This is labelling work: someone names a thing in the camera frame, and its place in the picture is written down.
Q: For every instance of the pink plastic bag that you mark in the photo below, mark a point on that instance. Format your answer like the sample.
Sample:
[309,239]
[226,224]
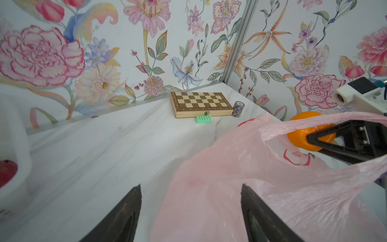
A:
[318,203]

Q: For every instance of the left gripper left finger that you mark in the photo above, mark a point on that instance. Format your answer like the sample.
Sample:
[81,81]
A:
[120,224]

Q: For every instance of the white plastic basket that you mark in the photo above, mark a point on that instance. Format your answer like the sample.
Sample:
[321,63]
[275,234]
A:
[15,147]

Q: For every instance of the green toy brick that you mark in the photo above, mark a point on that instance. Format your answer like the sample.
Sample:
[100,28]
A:
[203,119]

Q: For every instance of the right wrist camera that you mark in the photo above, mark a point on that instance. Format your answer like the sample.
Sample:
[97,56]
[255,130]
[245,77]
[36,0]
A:
[363,95]

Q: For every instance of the red dragon fruit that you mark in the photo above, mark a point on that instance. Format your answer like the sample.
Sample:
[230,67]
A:
[8,170]

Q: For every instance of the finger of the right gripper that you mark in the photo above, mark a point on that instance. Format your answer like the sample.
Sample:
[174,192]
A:
[353,141]

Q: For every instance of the wooden chessboard box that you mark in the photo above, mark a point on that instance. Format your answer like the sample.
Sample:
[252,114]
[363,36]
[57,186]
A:
[195,104]

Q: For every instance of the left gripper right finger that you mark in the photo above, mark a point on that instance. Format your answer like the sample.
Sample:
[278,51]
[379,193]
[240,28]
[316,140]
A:
[261,222]

